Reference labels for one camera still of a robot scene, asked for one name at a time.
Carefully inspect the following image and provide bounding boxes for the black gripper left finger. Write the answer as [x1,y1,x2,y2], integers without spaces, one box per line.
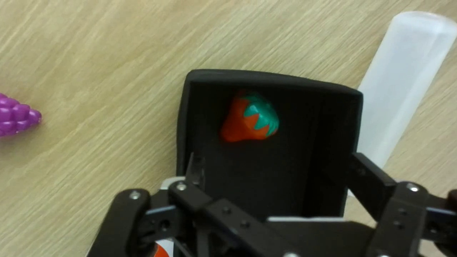
[185,153,205,188]

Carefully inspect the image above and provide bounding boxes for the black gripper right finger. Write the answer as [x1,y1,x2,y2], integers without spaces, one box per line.
[346,153,396,221]

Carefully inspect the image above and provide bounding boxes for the black rectangular box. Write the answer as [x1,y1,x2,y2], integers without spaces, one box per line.
[176,70,362,220]

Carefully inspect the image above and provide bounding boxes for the red toy strawberry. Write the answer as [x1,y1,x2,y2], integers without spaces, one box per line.
[219,91,279,143]

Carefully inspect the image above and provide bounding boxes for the purple toy grapes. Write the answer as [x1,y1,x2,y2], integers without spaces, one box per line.
[0,94,41,137]

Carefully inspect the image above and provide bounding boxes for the white triangular card box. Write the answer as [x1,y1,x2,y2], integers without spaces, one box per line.
[152,175,182,257]

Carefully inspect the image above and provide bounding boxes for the clear squeeze bottle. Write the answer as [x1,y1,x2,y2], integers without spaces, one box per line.
[356,11,457,167]

